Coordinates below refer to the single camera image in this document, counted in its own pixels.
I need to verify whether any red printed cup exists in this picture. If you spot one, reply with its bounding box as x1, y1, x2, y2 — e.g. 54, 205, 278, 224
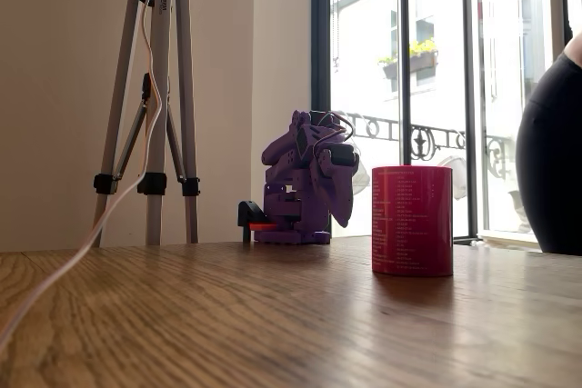
371, 164, 455, 278

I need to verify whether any black orange table clamp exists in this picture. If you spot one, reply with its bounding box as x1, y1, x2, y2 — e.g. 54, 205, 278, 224
236, 200, 278, 244

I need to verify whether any black iron balcony railing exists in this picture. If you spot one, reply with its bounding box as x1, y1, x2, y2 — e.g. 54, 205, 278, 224
340, 110, 513, 180

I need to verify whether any flower box with yellow flowers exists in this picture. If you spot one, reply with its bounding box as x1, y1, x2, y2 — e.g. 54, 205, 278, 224
376, 37, 440, 81

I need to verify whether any grey stone urn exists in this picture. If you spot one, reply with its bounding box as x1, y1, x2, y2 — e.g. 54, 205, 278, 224
507, 190, 534, 233

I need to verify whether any person in black trousers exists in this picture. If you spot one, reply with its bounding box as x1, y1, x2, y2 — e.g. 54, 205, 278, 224
515, 31, 582, 256

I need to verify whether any window blind cord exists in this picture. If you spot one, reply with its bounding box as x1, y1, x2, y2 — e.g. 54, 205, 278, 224
331, 0, 341, 74

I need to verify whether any dark window frame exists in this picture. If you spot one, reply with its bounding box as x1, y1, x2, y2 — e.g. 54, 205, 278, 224
311, 0, 483, 246

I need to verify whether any silver camera tripod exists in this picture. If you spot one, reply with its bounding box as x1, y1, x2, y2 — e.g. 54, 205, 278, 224
93, 0, 201, 246

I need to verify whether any white cable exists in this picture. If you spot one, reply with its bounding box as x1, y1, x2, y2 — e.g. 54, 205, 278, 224
0, 0, 164, 353

